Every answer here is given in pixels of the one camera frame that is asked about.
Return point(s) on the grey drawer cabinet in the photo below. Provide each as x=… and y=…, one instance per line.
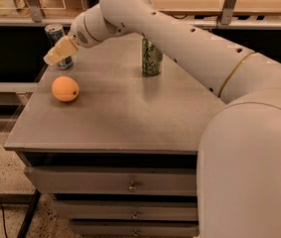
x=121, y=159

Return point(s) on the green soda can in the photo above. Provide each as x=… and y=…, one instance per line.
x=151, y=58

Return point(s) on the orange fruit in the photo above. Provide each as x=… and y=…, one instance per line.
x=65, y=89

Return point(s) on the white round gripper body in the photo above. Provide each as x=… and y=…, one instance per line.
x=79, y=31

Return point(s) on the metal railing frame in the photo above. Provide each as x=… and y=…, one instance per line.
x=30, y=10

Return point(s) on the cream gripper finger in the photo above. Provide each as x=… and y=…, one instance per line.
x=64, y=48

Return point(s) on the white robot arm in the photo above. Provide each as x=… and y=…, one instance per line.
x=239, y=155

